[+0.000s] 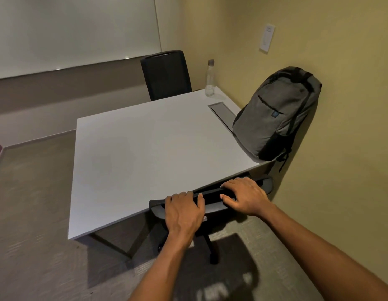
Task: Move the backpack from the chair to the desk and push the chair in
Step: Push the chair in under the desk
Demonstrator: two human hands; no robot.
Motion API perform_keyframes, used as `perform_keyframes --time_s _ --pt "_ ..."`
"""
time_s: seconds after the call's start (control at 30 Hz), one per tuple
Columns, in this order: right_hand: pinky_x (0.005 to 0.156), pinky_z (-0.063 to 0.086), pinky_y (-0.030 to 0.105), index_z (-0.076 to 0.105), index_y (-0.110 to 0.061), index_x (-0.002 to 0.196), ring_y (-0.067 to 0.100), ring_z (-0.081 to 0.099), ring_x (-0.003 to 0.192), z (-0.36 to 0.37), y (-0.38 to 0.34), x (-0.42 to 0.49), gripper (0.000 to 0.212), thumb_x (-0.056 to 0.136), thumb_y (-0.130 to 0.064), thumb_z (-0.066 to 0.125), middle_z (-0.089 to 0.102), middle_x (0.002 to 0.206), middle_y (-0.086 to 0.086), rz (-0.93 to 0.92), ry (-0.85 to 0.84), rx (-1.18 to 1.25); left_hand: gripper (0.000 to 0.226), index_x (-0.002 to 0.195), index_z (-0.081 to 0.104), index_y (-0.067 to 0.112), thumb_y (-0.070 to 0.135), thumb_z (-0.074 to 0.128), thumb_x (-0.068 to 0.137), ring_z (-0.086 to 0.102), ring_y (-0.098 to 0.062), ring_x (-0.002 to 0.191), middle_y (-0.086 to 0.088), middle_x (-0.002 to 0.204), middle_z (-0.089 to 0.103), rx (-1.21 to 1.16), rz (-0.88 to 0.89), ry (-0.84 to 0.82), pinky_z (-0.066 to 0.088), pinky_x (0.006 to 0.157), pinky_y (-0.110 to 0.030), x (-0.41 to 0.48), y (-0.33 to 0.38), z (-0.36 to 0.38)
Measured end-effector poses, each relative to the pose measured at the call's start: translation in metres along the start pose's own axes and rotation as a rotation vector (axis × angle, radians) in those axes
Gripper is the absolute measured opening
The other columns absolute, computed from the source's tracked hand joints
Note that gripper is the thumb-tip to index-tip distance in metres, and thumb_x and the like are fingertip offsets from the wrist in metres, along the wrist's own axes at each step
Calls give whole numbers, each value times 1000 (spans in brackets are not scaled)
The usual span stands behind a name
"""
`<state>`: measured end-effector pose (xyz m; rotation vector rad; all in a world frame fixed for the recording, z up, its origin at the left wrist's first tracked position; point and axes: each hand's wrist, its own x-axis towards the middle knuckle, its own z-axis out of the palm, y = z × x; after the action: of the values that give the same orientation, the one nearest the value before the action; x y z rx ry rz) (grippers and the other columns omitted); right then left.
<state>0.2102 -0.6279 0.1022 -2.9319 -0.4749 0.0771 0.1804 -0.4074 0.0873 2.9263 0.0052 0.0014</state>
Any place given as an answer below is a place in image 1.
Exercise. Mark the grey backpack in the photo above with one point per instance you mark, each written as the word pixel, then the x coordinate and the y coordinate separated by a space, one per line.
pixel 275 119

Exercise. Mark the black mesh-back chair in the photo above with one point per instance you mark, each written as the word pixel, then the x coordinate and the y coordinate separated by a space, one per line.
pixel 165 75

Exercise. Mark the white wall switch plate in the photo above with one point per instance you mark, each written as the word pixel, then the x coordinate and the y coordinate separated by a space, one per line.
pixel 267 37

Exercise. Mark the clear plastic water bottle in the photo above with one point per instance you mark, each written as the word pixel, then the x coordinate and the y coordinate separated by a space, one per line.
pixel 210 81

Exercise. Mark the white table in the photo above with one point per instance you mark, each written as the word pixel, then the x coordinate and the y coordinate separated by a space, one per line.
pixel 143 153

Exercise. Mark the person's left hand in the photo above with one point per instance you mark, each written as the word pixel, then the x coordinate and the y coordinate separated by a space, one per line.
pixel 183 216

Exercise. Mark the person's left forearm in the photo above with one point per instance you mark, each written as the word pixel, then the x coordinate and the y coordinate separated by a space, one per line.
pixel 162 272

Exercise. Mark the person's right hand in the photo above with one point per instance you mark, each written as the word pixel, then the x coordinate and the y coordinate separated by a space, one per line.
pixel 248 197

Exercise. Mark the white wall whiteboard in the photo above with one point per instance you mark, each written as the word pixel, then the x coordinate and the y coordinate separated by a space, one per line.
pixel 71 31

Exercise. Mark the black office chair with armrests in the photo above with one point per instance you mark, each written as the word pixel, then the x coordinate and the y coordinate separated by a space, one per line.
pixel 212 199

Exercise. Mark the person's right forearm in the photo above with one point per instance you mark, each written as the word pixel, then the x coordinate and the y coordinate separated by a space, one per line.
pixel 322 247

